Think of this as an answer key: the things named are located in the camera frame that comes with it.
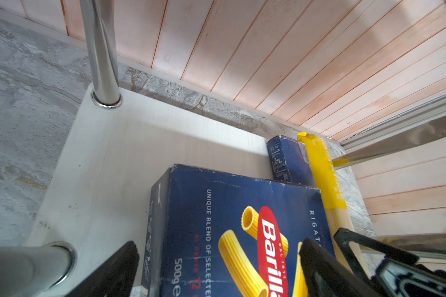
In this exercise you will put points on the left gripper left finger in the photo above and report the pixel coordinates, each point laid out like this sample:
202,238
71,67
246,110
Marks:
114,278

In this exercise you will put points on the white two-tier shelf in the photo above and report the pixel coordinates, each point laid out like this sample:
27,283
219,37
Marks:
50,131

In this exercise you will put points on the yellow Pastatime spaghetti bag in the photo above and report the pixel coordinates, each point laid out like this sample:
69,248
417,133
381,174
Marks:
326,181

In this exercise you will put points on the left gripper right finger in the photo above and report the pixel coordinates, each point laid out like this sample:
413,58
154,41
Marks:
326,277

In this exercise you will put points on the blue Barilla spaghetti box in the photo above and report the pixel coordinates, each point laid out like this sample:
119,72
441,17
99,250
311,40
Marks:
289,161

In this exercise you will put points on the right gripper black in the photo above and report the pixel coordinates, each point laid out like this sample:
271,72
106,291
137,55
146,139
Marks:
398,275

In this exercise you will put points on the blue Barilla rigatoni box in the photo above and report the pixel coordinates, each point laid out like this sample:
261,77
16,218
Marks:
215,234

